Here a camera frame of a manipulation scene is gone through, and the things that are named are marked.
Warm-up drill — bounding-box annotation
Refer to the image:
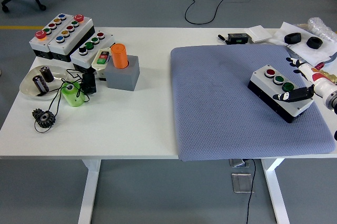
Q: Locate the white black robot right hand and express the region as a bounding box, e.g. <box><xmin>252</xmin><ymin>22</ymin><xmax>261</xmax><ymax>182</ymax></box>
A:
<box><xmin>272</xmin><ymin>56</ymin><xmax>337</xmax><ymax>103</ymax></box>

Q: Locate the silver metal dish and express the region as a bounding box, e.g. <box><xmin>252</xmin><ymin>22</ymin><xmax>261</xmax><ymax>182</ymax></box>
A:
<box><xmin>19</xmin><ymin>65</ymin><xmax>70</xmax><ymax>101</ymax></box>

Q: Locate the cream red-green switch box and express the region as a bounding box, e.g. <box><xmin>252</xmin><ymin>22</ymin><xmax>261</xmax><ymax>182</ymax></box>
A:
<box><xmin>91</xmin><ymin>47</ymin><xmax>113</xmax><ymax>81</ymax></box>

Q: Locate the black cable under table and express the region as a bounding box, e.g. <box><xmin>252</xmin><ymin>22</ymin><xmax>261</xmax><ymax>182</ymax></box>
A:
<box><xmin>246</xmin><ymin>158</ymin><xmax>256</xmax><ymax>224</ymax></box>

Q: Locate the brass valve with red handle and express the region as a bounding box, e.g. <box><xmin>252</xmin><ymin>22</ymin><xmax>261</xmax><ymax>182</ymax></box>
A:
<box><xmin>317</xmin><ymin>62</ymin><xmax>337</xmax><ymax>85</ymax></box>

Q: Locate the green plastic holder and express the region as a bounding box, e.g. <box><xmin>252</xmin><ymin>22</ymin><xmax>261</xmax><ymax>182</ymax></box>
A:
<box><xmin>61</xmin><ymin>81</ymin><xmax>86</xmax><ymax>108</ymax></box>

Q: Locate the white flat plate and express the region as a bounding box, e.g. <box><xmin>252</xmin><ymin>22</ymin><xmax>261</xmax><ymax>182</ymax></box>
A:
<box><xmin>243</xmin><ymin>25</ymin><xmax>273</xmax><ymax>43</ymax></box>

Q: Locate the thin black cord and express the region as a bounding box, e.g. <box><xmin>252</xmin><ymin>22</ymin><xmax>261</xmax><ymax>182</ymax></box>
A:
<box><xmin>33</xmin><ymin>69</ymin><xmax>92</xmax><ymax>134</ymax></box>

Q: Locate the white black four-button box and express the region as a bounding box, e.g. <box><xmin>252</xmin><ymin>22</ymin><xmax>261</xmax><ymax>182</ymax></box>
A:
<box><xmin>247</xmin><ymin>65</ymin><xmax>315</xmax><ymax>124</ymax></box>

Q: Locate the metal floor outlet plate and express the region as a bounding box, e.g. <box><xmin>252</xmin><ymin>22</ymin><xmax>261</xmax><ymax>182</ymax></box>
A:
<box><xmin>231</xmin><ymin>172</ymin><xmax>255</xmax><ymax>194</ymax></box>

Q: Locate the orange plastic cylinder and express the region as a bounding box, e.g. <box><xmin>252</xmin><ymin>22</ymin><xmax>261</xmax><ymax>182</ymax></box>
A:
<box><xmin>110</xmin><ymin>44</ymin><xmax>129</xmax><ymax>69</ymax></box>

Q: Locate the brown cylindrical capacitor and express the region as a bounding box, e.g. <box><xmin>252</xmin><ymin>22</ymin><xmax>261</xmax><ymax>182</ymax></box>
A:
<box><xmin>39</xmin><ymin>66</ymin><xmax>55</xmax><ymax>83</ymax></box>

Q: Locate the black rubber ring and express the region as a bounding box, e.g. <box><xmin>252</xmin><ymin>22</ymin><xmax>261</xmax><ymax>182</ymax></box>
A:
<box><xmin>306</xmin><ymin>36</ymin><xmax>324</xmax><ymax>50</ymax></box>
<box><xmin>284</xmin><ymin>32</ymin><xmax>303</xmax><ymax>45</ymax></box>

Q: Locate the white table leg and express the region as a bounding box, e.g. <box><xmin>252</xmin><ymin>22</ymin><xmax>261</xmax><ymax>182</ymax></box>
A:
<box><xmin>261</xmin><ymin>158</ymin><xmax>290</xmax><ymax>224</ymax></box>
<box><xmin>77</xmin><ymin>159</ymin><xmax>102</xmax><ymax>224</ymax></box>

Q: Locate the grey-blue textured mat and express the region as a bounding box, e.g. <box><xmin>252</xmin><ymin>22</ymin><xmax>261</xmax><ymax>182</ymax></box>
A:
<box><xmin>170</xmin><ymin>44</ymin><xmax>335</xmax><ymax>162</ymax></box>

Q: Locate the small black adapter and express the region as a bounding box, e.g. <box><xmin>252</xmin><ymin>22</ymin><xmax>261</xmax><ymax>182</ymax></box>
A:
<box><xmin>82</xmin><ymin>72</ymin><xmax>97</xmax><ymax>94</ymax></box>

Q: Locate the white foam sheet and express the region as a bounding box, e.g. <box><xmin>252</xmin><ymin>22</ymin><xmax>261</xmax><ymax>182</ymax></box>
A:
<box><xmin>268</xmin><ymin>21</ymin><xmax>337</xmax><ymax>67</ymax></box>

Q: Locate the black device with green label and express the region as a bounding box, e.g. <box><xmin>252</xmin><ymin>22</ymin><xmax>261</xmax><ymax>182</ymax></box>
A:
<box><xmin>227</xmin><ymin>33</ymin><xmax>250</xmax><ymax>45</ymax></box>

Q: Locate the grey floor socket box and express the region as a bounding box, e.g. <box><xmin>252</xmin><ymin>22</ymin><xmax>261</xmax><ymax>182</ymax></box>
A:
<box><xmin>229</xmin><ymin>158</ymin><xmax>250</xmax><ymax>168</ymax></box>

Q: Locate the black metal gear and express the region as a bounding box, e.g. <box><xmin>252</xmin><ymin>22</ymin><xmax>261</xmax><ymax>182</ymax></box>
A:
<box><xmin>32</xmin><ymin>108</ymin><xmax>57</xmax><ymax>129</ymax></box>

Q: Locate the white box with black knob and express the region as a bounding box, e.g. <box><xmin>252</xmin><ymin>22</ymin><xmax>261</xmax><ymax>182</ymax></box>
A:
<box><xmin>70</xmin><ymin>31</ymin><xmax>116</xmax><ymax>73</ymax></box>

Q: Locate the grey square block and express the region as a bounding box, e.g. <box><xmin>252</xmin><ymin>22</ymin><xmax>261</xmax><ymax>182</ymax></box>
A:
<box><xmin>104</xmin><ymin>55</ymin><xmax>140</xmax><ymax>92</ymax></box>

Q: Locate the clear bubble wrap bag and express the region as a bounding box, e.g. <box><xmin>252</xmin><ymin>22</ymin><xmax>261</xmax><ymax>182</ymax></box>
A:
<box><xmin>306</xmin><ymin>17</ymin><xmax>337</xmax><ymax>44</ymax></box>

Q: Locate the black cylindrical capacitor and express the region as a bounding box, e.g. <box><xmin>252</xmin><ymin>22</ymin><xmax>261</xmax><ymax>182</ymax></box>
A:
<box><xmin>32</xmin><ymin>75</ymin><xmax>50</xmax><ymax>93</ymax></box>

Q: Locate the five-button control box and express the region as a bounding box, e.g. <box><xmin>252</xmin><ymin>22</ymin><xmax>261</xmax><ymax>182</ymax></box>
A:
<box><xmin>47</xmin><ymin>14</ymin><xmax>95</xmax><ymax>63</ymax></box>
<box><xmin>28</xmin><ymin>13</ymin><xmax>73</xmax><ymax>60</ymax></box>

